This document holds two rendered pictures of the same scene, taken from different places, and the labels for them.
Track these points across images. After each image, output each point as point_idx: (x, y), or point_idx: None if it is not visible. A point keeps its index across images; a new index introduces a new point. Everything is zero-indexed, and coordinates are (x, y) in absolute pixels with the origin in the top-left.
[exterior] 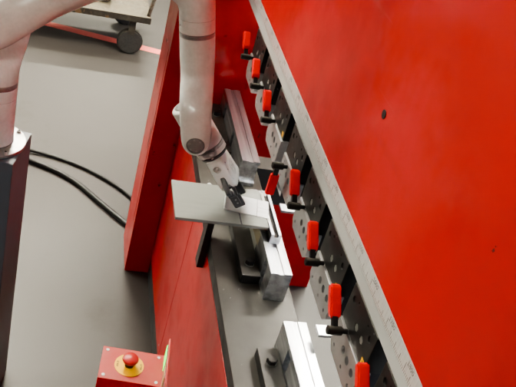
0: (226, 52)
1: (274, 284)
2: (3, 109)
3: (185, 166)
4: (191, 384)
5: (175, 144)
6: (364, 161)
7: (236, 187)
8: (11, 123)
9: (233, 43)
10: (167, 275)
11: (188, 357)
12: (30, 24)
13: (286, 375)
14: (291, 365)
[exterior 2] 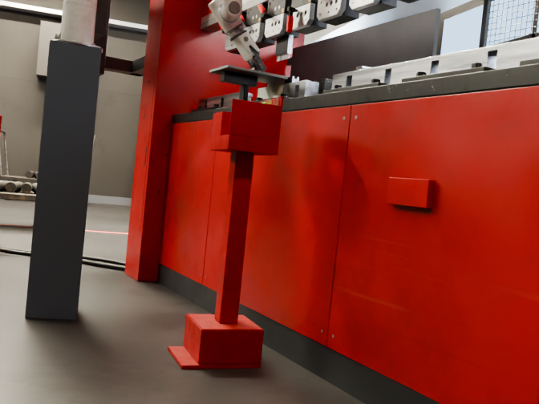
0: (195, 77)
1: (309, 90)
2: (91, 11)
3: (188, 139)
4: (265, 195)
5: (168, 154)
6: None
7: (255, 67)
8: (94, 28)
9: (199, 70)
10: (192, 224)
11: (251, 195)
12: None
13: None
14: (354, 75)
